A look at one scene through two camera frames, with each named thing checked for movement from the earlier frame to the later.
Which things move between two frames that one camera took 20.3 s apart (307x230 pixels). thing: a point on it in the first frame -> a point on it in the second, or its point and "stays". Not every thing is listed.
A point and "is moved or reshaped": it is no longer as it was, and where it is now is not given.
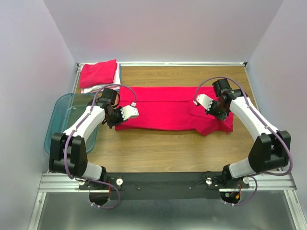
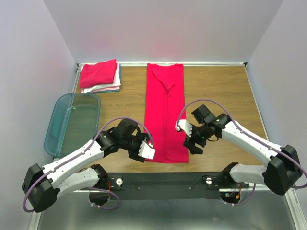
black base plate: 190,186 stays
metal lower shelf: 277,210 stays
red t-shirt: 172,109 is moved or reshaped
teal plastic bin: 64,110 stays
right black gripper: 222,116 -> 190,145
